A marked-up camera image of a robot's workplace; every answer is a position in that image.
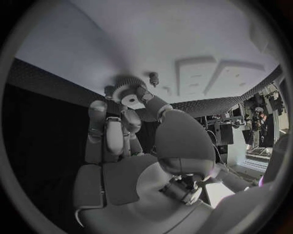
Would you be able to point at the white task board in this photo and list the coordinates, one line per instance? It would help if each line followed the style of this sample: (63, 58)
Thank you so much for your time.
(142, 42)

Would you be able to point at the small peg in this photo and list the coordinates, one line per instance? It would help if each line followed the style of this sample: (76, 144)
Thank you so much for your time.
(153, 78)

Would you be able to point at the person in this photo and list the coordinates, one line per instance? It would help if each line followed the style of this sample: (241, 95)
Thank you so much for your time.
(258, 120)

